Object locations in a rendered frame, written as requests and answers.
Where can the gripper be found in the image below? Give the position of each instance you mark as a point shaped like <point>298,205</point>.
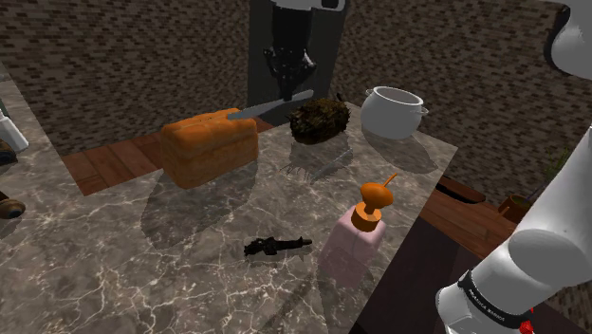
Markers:
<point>290,32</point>

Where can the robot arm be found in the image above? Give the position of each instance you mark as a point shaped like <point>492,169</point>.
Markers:
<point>545,259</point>

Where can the dark grey tall panel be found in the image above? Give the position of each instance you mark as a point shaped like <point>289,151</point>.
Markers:
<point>330,55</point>

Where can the grey knife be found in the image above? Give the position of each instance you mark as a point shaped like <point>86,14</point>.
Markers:
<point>268,107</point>

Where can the dark brown shaggy lump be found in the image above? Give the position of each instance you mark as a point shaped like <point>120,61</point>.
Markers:
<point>319,120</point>

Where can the orange bread loaf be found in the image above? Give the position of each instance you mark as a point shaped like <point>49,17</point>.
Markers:
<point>208,148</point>

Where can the pink soap dispenser orange pump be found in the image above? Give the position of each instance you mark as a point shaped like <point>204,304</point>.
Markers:
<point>358,233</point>

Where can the small black tool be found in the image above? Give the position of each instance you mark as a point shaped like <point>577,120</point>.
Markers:
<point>273,246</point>

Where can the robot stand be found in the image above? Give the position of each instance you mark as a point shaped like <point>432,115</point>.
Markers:
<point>407,287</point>

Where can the brown potted plant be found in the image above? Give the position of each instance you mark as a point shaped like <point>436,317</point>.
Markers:
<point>513,208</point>

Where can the white bottle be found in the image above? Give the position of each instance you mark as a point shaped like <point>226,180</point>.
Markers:
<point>10,134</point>

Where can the brown round object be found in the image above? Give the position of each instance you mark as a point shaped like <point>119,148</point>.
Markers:
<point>10,209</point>

